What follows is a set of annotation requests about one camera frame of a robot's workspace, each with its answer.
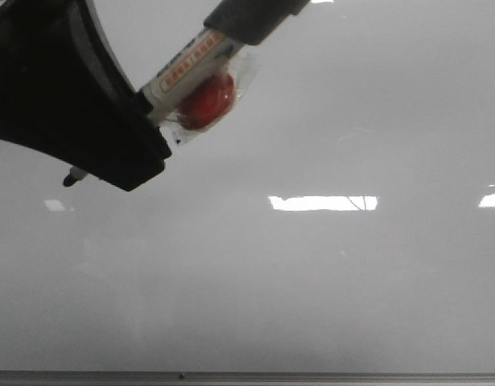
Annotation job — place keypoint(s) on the red ball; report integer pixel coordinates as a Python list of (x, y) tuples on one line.
[(213, 99)]

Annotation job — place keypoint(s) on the white glossy whiteboard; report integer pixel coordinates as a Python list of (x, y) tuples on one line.
[(340, 219)]

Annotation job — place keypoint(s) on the white whiteboard marker pen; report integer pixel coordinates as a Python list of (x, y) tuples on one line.
[(182, 72)]

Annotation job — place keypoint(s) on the grey aluminium whiteboard frame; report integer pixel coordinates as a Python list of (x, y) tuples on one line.
[(8, 377)]

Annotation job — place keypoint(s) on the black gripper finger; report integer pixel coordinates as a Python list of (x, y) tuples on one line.
[(64, 94), (251, 21)]

